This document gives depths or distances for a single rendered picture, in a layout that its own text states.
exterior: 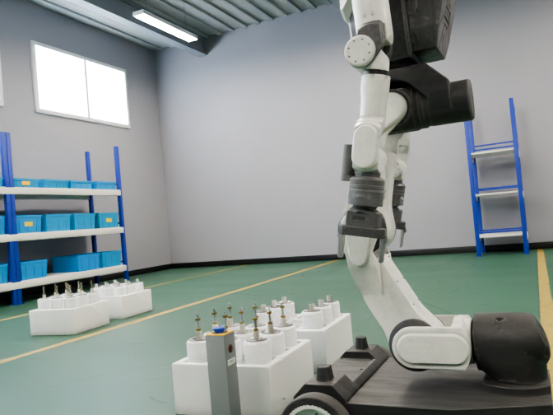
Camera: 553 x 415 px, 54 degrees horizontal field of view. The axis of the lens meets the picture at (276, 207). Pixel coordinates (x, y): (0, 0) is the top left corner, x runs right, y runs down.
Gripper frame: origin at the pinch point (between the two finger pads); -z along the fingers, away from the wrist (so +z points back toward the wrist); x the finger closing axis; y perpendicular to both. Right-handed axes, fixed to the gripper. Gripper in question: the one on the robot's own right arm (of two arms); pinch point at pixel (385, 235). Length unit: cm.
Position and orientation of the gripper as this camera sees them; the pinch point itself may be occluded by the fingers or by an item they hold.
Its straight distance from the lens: 187.1
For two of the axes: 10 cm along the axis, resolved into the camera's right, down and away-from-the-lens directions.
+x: -9.3, -1.4, 3.4
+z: 1.1, -9.9, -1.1
